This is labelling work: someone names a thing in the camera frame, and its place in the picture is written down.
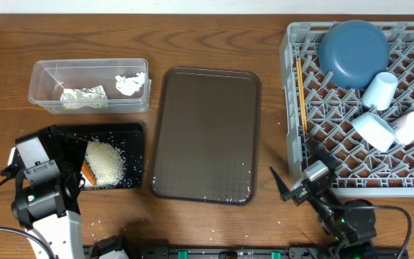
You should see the light blue bowl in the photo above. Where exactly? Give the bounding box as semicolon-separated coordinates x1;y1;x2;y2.
351;112;396;153

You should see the black waste tray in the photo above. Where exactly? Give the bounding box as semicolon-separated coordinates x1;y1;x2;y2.
59;123;144;188

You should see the light blue cup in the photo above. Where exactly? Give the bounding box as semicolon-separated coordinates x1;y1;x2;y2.
361;72;398;111

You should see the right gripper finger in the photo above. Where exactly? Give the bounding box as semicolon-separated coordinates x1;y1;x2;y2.
305;144;336;169
270;167;290;198

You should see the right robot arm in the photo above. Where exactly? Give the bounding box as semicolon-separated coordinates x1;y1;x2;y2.
270;145;377;258

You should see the dark blue plate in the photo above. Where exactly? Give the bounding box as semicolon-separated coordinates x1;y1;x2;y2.
318;20;390;89

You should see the brown serving tray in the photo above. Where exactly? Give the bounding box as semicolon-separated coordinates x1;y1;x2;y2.
148;67;262;206

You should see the orange carrot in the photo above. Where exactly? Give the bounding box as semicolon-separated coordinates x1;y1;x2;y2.
81;160;96;186

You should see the white rice pile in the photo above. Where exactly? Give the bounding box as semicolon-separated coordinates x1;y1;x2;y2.
81;139;137;190

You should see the white tissue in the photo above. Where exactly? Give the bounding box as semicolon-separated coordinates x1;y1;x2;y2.
115;72;146;96

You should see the clear plastic bin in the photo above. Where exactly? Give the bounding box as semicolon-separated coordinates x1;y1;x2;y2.
28;58;151;114

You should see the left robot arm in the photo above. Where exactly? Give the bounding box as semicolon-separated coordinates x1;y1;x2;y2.
1;125;132;259

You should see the grey dishwasher rack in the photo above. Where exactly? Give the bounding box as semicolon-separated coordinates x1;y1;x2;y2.
280;22;414;197

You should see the wooden chopstick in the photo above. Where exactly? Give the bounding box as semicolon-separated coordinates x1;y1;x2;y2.
296;57;307;135
297;57;305;122

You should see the white cup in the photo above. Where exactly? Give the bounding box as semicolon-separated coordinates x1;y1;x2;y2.
390;111;414;145

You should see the yellow foil snack wrapper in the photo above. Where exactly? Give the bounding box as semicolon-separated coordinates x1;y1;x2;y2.
60;86;108;109

